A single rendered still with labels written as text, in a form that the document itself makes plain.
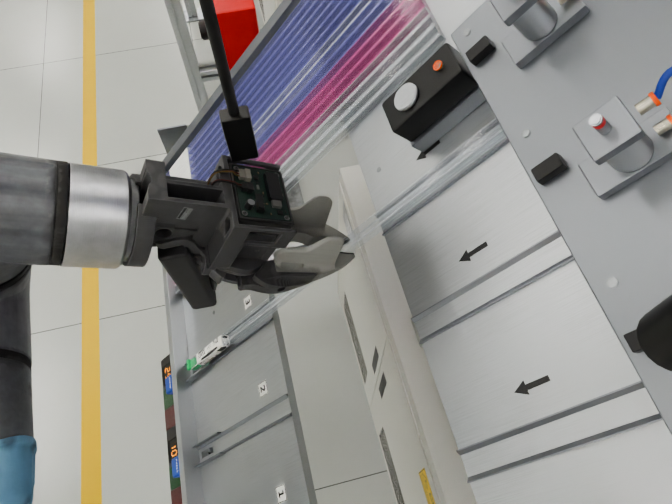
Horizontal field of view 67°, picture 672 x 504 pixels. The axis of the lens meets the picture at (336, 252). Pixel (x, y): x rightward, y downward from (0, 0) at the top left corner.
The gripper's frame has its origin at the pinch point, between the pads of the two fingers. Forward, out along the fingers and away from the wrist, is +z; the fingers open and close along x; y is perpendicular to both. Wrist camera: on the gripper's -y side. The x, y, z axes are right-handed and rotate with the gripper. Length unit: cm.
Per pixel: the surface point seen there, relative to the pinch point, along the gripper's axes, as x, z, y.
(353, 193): 31.1, 26.6, -24.4
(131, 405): 21, 2, -109
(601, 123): -11.3, -4.5, 28.1
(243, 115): 3.0, -13.8, 11.9
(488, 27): 3.7, 0.4, 24.0
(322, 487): -11, 42, -87
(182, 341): 4.6, -6.5, -31.0
